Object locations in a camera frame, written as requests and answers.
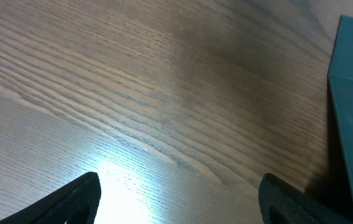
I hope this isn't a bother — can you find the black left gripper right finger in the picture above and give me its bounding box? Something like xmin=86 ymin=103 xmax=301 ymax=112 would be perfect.
xmin=258 ymin=173 xmax=353 ymax=224

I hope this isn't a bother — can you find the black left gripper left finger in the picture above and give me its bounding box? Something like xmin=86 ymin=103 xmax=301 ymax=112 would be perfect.
xmin=0 ymin=172 xmax=101 ymax=224

